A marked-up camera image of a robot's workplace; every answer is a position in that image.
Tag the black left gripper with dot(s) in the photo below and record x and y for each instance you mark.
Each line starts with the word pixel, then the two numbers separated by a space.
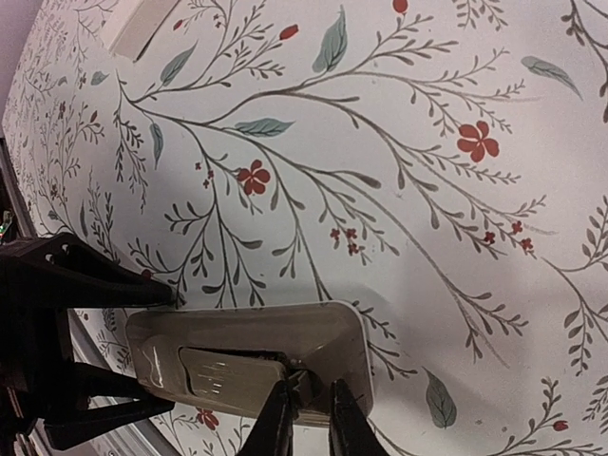
pixel 40 279

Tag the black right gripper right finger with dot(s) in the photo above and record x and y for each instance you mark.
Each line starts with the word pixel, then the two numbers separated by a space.
pixel 350 433

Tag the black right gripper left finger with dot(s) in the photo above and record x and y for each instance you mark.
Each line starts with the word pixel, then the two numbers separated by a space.
pixel 272 433

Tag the grey remote battery cover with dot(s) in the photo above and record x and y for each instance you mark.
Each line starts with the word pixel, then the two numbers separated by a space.
pixel 228 382

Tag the white air conditioner remote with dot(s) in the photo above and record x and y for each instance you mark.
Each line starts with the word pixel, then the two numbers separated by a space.
pixel 317 342

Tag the long white remote control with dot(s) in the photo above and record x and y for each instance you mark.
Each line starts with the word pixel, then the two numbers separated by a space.
pixel 132 25

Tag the floral patterned table mat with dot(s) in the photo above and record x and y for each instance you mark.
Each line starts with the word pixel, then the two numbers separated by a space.
pixel 441 166

